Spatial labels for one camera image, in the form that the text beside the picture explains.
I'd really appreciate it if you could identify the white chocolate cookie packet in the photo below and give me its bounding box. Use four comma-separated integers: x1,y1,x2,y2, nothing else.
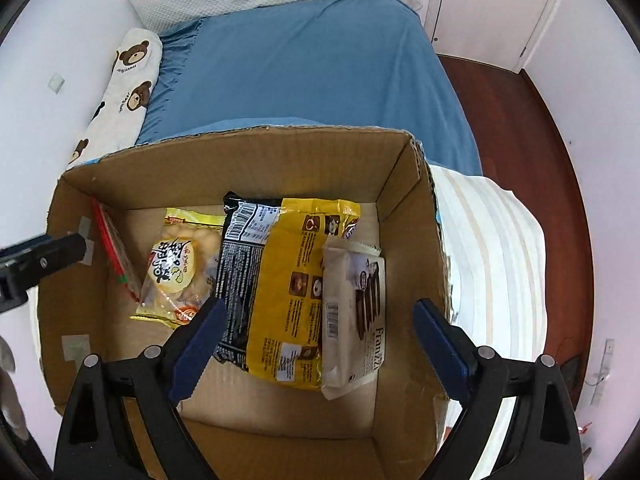
320,237,387,401

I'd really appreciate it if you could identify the cardboard box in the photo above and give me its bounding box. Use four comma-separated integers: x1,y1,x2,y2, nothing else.
37,125,453,480

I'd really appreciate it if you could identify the clear yellow biscuit packet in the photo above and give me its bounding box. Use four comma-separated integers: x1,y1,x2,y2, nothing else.
131,207,227,330

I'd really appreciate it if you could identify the striped blanket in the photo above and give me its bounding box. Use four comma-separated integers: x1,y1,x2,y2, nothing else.
427,164,548,441

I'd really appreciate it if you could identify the white power strip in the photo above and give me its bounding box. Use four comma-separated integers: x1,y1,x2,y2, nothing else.
590,360,608,406

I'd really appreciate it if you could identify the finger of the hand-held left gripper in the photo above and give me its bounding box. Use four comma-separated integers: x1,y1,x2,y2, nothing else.
0,231,88,311

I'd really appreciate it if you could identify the blue bed sheet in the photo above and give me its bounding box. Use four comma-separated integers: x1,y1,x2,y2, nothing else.
136,0,483,178

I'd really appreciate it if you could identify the red snack packet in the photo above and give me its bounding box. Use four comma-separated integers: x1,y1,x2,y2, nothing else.
91,199,142,303

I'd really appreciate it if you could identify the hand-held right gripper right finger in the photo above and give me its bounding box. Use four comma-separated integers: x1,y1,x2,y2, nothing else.
412,298,586,480

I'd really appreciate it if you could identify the bear print pillow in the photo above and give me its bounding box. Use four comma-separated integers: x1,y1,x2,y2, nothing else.
66,27,164,168

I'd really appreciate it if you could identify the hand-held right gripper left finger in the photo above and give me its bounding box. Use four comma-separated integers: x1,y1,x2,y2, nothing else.
52,297,228,480

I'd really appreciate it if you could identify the large black yellow snack packet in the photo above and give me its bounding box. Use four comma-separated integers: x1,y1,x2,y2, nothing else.
212,191,362,390

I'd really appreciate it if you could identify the white door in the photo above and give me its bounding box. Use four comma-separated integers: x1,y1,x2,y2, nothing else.
430,0,573,73

